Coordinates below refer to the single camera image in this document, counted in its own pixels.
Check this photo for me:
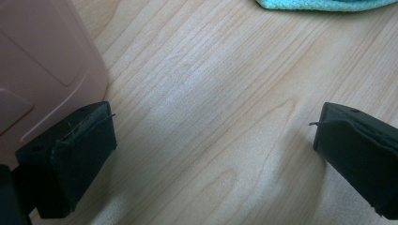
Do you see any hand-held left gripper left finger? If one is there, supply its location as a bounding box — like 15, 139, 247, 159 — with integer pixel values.
14, 100, 118, 219

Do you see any turquoise cloth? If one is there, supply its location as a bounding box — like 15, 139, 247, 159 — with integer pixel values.
254, 0, 398, 12

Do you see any pink plastic container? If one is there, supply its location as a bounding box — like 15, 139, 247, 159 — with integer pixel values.
0, 0, 109, 172

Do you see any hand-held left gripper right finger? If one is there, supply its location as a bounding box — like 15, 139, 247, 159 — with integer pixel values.
309, 101, 398, 220

